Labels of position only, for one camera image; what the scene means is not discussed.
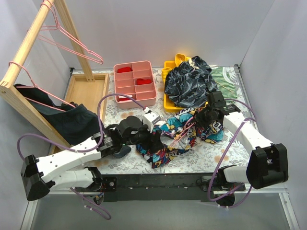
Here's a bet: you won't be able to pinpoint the pink wire hanger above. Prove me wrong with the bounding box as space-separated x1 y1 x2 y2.
167 118 198 150
38 0 104 65

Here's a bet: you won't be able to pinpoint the colourful comic print shorts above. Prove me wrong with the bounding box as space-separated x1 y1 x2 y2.
136 108 224 169

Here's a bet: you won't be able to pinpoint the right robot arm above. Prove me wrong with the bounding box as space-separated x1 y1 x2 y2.
195 92 289 191

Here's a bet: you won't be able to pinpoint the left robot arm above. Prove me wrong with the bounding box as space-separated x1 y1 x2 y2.
21 112 163 201

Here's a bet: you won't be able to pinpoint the black shark print shorts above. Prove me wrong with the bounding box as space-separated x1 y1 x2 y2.
164 56 218 108

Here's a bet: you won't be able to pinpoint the dark navy shorts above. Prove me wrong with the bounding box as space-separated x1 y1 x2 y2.
13 83 131 160

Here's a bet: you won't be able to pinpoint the pink hanger holding navy shorts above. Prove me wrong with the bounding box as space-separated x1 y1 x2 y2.
9 61 76 112

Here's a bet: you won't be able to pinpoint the floral patterned table mat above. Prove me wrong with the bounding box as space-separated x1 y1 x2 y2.
47 67 272 174

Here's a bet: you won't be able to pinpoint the red white striped sock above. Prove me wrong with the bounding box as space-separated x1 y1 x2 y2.
118 95 133 102

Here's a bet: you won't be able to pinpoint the green white striped cloth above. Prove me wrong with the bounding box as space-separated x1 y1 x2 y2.
211 67 237 99

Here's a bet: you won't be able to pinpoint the yellow plastic tray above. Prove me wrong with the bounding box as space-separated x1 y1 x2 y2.
162 59 209 113

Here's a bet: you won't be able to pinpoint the red cloth in organizer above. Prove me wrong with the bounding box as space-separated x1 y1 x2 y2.
136 78 152 86
117 66 132 73

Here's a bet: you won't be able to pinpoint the pink divided plastic organizer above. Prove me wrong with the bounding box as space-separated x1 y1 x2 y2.
113 60 157 106

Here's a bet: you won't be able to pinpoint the wooden clothes rack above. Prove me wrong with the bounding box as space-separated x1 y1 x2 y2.
0 0 110 159

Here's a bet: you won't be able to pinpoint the yellow cloth behind tray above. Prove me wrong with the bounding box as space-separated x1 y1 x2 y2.
174 53 190 67

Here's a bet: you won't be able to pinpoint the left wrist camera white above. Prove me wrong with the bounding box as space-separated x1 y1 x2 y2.
142 107 162 132

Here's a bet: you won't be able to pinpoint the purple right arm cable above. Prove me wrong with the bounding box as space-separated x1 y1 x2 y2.
207 98 257 208

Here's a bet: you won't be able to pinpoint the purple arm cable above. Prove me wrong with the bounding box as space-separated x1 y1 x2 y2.
207 98 257 208
17 93 147 220

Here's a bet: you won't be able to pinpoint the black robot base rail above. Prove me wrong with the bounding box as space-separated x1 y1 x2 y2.
81 172 250 204

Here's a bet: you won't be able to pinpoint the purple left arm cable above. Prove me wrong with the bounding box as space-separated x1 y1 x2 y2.
17 93 147 220

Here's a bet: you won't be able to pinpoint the pink wire hanger on rail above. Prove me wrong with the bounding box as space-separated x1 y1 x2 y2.
38 0 104 65

